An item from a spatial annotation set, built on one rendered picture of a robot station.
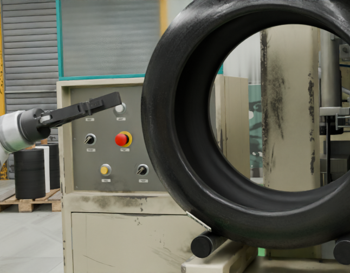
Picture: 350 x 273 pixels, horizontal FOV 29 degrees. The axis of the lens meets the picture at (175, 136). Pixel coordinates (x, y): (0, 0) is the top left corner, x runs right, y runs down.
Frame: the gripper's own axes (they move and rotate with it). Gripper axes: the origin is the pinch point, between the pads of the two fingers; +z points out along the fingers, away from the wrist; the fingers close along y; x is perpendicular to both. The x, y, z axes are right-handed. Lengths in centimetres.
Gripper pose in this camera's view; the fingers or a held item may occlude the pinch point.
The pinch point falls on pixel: (105, 102)
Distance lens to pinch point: 153.1
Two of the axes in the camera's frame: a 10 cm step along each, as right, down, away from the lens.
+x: 2.7, 9.6, -0.3
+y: 3.1, -0.6, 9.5
